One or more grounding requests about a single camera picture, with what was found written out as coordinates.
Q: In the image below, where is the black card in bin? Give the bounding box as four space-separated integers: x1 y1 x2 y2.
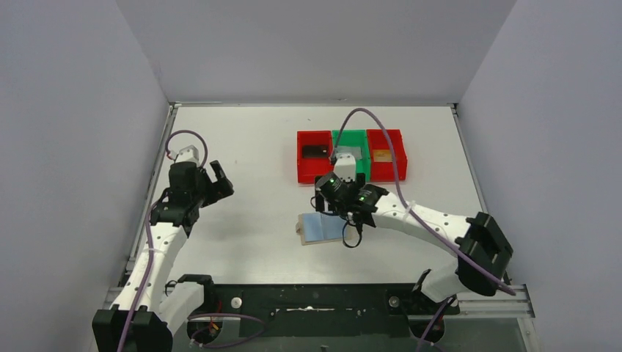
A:
301 144 330 159

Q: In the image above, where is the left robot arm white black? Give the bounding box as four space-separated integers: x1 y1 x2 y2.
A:
92 161 234 351

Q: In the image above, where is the left red bin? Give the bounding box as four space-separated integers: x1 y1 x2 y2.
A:
296 130 333 184

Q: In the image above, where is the right red bin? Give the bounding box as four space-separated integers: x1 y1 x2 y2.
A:
367 129 408 182

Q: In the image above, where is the gold card in bin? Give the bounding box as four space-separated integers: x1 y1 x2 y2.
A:
372 149 392 163

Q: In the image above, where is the red bin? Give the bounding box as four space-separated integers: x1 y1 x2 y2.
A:
296 130 333 184
367 129 408 182

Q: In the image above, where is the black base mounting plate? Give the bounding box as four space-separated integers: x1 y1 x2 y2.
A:
192 283 441 337

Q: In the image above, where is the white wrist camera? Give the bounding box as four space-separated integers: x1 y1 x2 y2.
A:
333 153 356 183
174 146 200 166

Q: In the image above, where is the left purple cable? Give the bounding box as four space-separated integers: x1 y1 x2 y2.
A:
116 130 267 352

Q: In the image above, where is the beige card holder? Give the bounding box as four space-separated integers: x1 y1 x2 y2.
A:
296 212 354 246

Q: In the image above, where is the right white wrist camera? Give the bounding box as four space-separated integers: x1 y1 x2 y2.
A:
333 153 356 183

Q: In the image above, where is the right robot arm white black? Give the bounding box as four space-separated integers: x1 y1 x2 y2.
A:
315 172 516 313

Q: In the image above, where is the green bin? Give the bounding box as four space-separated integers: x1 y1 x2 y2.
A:
332 130 371 181

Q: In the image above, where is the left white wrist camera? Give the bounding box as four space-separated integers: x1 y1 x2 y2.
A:
174 146 200 166

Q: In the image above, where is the silver card in bin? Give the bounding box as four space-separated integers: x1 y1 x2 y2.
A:
336 145 363 160

